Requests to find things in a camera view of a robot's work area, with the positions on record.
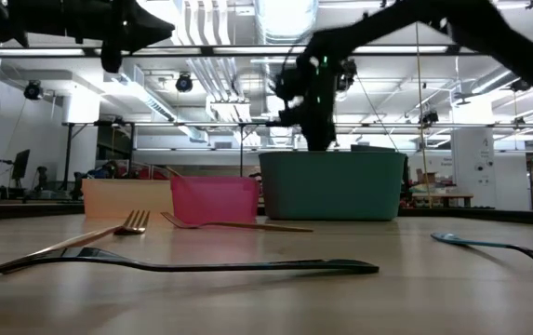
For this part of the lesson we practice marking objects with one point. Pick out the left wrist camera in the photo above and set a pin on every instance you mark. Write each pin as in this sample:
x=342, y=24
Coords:
x=110, y=58

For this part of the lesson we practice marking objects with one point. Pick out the wooden background table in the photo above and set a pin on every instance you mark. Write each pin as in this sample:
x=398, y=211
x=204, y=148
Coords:
x=443, y=196

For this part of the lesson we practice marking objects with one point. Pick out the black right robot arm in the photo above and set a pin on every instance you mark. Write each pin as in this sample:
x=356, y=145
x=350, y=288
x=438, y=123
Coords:
x=387, y=18

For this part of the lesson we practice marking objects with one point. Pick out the black aluminium table frame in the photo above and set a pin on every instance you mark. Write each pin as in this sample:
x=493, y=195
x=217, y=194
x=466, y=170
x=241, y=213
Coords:
x=480, y=215

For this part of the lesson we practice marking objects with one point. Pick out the red-pink plastic bin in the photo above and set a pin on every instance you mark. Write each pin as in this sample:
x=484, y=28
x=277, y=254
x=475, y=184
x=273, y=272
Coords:
x=215, y=200

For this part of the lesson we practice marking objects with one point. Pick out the blue spoon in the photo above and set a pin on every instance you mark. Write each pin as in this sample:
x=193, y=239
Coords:
x=452, y=238

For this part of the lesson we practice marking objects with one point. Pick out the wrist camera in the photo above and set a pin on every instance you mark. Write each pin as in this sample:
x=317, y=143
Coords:
x=110, y=58
x=287, y=86

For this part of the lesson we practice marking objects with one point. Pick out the cardboard box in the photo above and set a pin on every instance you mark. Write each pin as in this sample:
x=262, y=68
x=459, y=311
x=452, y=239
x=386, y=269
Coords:
x=426, y=177

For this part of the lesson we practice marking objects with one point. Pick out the orange plastic bin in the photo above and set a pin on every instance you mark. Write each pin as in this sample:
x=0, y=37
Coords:
x=122, y=200

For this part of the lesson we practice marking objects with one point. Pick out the black computer monitor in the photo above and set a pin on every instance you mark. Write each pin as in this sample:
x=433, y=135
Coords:
x=20, y=163

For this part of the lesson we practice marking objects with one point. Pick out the teal plastic basket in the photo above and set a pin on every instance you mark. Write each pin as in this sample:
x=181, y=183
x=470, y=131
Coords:
x=331, y=186

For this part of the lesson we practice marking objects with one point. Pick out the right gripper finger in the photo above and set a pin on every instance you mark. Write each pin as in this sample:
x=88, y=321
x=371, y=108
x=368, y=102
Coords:
x=319, y=137

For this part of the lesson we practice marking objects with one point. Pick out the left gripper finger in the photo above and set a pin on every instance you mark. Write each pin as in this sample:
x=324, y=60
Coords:
x=145, y=28

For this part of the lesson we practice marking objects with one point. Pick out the black overhead crossbar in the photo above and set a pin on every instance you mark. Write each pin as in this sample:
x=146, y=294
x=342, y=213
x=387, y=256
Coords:
x=205, y=50

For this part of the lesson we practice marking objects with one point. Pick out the silver ceiling duct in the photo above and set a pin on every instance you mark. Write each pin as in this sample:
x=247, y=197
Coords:
x=284, y=18

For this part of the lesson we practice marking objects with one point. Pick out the rose gold metal fork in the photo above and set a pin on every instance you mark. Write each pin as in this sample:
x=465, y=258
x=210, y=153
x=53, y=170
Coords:
x=247, y=225

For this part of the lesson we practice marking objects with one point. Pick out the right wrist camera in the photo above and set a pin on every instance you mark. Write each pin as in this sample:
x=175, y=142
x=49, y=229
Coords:
x=287, y=86

